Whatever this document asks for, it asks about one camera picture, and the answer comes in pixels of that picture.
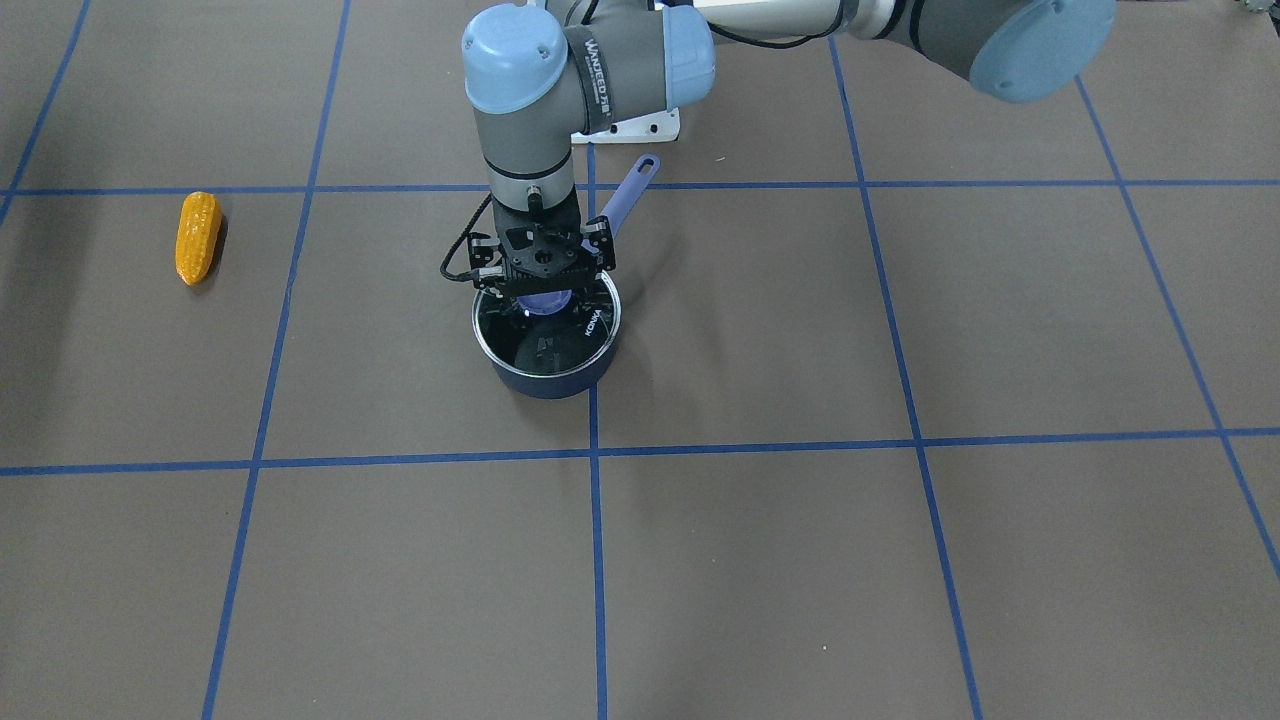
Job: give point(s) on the glass pot lid blue knob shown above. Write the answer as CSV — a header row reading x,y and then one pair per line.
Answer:
x,y
553,344

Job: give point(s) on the brown paper table mat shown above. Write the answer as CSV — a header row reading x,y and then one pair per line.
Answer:
x,y
926,406

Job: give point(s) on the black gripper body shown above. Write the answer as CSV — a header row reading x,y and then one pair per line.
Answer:
x,y
487,257

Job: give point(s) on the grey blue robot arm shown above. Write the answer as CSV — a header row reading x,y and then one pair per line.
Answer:
x,y
540,72

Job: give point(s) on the yellow plastic corn cob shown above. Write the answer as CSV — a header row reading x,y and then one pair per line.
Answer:
x,y
197,236

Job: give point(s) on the dark blue saucepan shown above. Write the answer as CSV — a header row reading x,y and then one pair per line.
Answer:
x,y
547,313

